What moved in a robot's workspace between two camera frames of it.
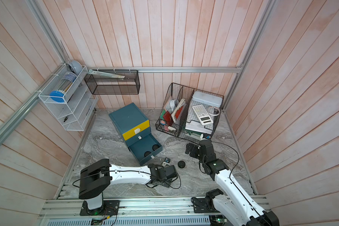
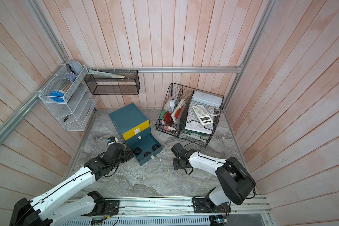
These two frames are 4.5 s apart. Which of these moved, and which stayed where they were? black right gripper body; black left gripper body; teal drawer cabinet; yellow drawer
Moved: black right gripper body; black left gripper body
Stayed: yellow drawer; teal drawer cabinet
